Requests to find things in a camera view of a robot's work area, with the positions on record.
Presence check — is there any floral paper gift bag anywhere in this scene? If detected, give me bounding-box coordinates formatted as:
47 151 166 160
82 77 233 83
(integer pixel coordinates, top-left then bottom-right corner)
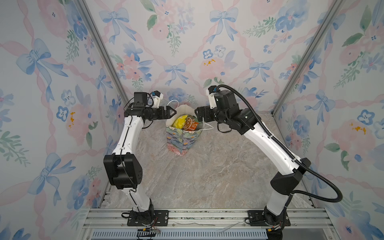
166 105 213 156

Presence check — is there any black corrugated cable conduit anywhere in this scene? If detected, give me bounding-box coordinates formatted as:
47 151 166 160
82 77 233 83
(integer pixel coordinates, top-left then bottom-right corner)
215 83 344 203

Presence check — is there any aluminium rail frame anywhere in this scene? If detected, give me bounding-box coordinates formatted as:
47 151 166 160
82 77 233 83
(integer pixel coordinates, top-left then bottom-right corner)
77 209 340 240

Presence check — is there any orange green cereal packet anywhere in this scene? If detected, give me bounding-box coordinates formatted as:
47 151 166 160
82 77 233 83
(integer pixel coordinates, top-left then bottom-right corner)
183 116 199 132

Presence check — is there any yellow snack packet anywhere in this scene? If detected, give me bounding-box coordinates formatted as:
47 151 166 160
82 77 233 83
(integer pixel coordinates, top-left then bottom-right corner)
172 115 188 129

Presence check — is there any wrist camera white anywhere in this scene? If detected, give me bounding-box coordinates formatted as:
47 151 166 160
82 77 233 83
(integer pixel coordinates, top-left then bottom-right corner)
206 86 217 109
151 91 164 108

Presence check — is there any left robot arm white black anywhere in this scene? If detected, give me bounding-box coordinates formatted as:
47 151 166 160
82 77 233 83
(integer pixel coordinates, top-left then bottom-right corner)
104 106 177 226

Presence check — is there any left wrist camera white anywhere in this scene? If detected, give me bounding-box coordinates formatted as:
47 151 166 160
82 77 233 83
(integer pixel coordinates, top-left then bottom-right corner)
151 91 164 108

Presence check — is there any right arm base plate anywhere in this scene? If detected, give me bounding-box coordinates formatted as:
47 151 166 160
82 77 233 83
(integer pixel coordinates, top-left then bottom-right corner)
245 209 291 228

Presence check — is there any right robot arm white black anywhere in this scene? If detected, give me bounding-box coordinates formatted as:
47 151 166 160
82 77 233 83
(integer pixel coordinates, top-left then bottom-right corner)
195 86 310 227

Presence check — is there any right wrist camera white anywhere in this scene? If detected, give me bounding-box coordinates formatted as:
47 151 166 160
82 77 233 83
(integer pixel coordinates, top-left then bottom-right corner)
206 86 217 109

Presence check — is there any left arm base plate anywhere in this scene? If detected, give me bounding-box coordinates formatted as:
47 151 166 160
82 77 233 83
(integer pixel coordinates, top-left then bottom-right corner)
127 210 169 227

